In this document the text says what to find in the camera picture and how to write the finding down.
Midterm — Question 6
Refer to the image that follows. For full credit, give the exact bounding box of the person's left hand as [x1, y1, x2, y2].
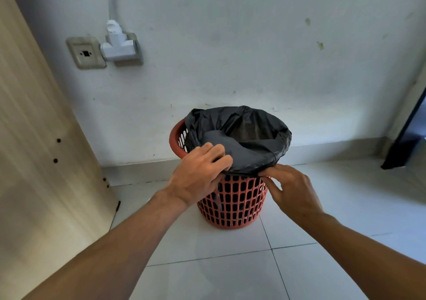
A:
[165, 142, 233, 209]

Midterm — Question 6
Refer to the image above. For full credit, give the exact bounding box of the person's right hand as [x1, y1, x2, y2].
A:
[258, 164, 324, 222]

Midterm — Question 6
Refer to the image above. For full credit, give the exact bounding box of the red plastic mesh bin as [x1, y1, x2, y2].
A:
[169, 118, 268, 230]

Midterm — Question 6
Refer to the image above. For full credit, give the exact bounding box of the black plastic trash bag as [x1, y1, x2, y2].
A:
[184, 106, 292, 177]

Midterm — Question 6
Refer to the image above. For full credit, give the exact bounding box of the person's left forearm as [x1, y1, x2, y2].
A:
[21, 189, 189, 300]

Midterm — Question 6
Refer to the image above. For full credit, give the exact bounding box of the person's right forearm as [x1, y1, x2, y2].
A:
[299, 211, 426, 300]

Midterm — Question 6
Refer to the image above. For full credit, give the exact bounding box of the black flat panel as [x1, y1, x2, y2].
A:
[381, 88, 426, 170]

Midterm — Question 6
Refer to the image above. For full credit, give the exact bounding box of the white plug adapter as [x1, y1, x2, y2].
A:
[99, 19, 144, 67]

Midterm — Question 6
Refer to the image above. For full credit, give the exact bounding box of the light wooden desk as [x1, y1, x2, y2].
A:
[0, 0, 121, 300]

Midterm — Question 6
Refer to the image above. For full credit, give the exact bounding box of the beige wall socket plate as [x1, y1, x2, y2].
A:
[65, 36, 107, 70]

